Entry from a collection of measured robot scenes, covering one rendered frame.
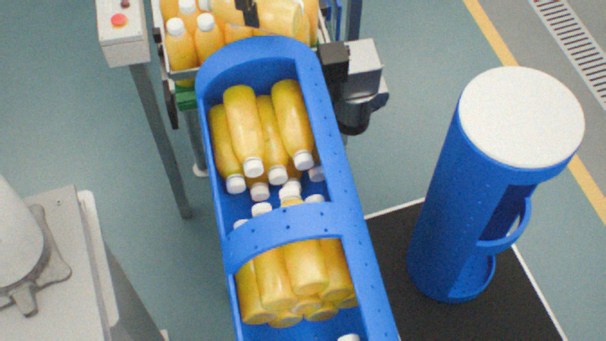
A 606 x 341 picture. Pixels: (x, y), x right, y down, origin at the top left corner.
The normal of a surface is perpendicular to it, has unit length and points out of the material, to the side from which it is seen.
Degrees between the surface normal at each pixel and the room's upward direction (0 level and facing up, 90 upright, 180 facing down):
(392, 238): 0
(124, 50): 90
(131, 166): 0
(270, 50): 10
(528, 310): 0
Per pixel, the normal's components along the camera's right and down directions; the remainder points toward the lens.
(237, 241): -0.75, -0.18
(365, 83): 0.21, 0.84
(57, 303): 0.00, -0.51
